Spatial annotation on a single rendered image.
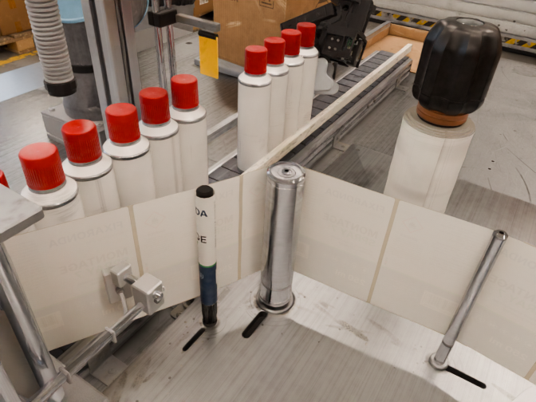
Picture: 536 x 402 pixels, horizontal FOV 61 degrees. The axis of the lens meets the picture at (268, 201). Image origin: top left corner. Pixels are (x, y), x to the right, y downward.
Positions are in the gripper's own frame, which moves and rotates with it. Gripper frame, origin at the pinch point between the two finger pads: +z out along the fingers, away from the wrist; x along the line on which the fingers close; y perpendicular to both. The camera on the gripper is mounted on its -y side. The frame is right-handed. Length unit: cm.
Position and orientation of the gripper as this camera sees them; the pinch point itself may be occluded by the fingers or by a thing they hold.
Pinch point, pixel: (304, 98)
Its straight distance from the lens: 90.7
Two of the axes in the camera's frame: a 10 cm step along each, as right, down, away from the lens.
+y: 8.4, 3.6, -4.0
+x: 4.4, -0.3, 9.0
